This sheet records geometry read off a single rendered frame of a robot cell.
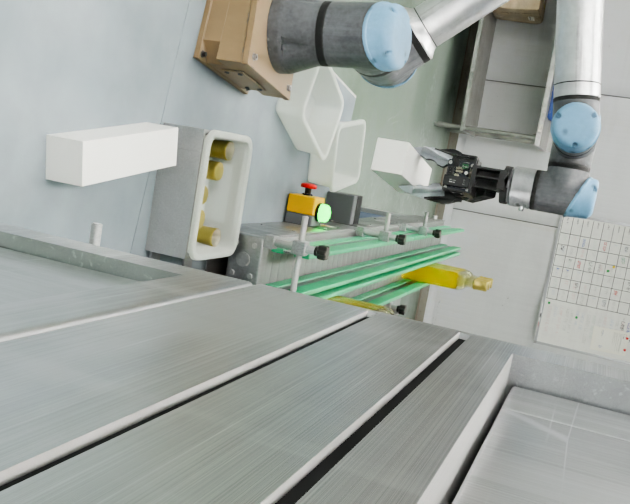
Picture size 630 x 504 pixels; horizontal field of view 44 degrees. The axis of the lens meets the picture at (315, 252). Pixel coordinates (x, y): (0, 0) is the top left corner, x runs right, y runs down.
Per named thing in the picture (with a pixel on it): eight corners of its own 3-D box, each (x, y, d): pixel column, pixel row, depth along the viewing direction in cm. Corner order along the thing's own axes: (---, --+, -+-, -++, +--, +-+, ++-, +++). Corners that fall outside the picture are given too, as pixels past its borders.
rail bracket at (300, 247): (254, 296, 149) (314, 311, 145) (268, 209, 147) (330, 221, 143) (260, 295, 152) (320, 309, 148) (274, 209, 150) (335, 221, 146)
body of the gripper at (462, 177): (446, 149, 147) (512, 160, 143) (453, 159, 155) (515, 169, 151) (437, 189, 147) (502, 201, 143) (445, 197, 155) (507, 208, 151)
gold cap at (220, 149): (234, 155, 146) (214, 152, 147) (233, 138, 144) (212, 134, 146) (225, 163, 143) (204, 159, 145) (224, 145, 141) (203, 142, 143)
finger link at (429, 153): (409, 131, 151) (451, 152, 148) (415, 138, 157) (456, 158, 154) (401, 145, 151) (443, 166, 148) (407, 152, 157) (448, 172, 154)
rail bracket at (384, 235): (352, 235, 204) (402, 245, 200) (357, 207, 203) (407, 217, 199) (357, 235, 208) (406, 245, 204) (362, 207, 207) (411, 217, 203)
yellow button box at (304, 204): (282, 220, 191) (310, 226, 188) (287, 190, 190) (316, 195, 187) (293, 220, 197) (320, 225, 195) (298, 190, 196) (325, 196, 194)
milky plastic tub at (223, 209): (146, 251, 135) (190, 262, 132) (165, 121, 133) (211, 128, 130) (195, 246, 152) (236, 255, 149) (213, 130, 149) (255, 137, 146)
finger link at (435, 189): (393, 180, 151) (441, 175, 148) (400, 186, 157) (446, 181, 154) (394, 196, 151) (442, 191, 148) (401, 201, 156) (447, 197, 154)
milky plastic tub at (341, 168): (306, 119, 196) (339, 124, 193) (337, 114, 216) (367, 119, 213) (299, 188, 200) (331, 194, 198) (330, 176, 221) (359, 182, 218)
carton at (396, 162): (377, 137, 146) (409, 142, 144) (404, 164, 169) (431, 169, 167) (370, 169, 146) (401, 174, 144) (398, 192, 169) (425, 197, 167)
